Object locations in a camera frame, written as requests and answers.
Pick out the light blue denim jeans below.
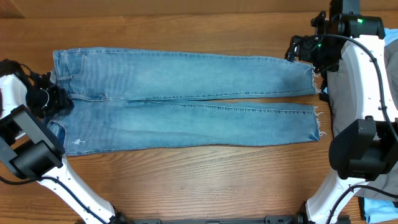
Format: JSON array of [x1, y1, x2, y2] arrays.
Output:
[[46, 47, 322, 156]]

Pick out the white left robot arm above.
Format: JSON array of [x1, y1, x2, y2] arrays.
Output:
[[1, 59, 131, 224]]

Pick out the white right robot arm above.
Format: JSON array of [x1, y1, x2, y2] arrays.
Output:
[[285, 12, 397, 223]]

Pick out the light blue folded garment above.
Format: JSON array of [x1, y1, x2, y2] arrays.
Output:
[[323, 27, 398, 224]]

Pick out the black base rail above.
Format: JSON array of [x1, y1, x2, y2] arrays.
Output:
[[132, 213, 313, 224]]

